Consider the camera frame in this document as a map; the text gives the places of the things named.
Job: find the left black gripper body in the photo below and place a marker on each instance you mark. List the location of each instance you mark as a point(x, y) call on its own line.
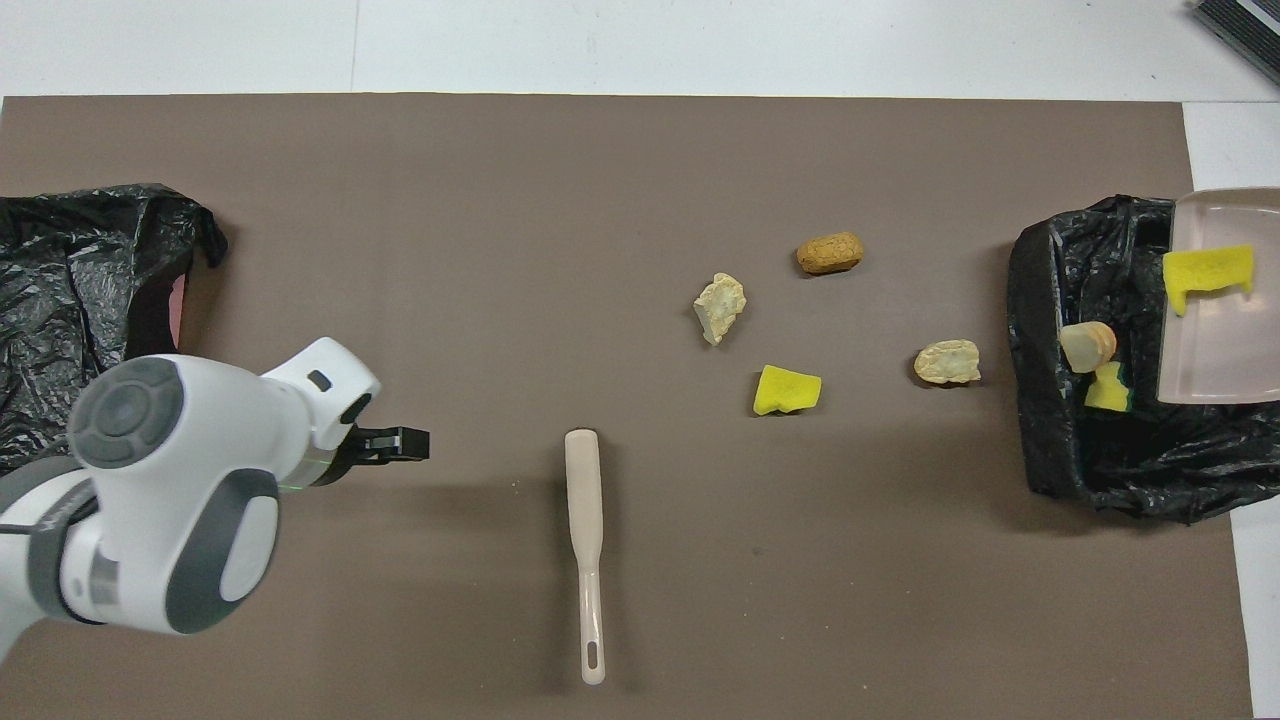
point(355, 430)

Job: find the beige hand brush black bristles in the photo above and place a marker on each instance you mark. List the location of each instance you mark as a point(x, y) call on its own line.
point(584, 500)

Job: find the pale torn bread chunk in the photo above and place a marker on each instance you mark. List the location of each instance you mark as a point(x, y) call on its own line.
point(720, 305)

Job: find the plain yellow sponge piece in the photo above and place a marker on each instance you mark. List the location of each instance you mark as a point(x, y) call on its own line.
point(787, 391)

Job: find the brown bread roll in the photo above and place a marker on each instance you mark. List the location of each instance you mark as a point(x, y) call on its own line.
point(830, 253)

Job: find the pale oval bread piece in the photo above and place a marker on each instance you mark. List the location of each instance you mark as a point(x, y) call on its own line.
point(947, 362)

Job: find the sliced orange-crust bread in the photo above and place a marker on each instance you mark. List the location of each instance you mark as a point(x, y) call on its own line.
point(1087, 347)

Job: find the yellow sponge green edge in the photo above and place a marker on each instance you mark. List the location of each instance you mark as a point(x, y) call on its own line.
point(1106, 390)

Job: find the large notched yellow sponge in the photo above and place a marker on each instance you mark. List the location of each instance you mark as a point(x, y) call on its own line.
point(1205, 272)

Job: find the beige plastic dustpan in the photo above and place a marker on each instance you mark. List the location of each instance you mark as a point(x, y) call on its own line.
point(1225, 350)

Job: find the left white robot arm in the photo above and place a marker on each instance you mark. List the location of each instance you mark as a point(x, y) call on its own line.
point(180, 480)

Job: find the black-bagged bin pink rim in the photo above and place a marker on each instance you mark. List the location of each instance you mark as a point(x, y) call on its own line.
point(70, 280)

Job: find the black-bagged trash bin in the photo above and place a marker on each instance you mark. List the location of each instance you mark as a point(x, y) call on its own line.
point(1100, 460)

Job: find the brown table mat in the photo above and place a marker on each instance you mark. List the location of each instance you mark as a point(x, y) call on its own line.
point(640, 580)

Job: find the dark ribbed panel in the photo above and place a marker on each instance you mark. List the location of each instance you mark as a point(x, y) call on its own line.
point(1245, 25)

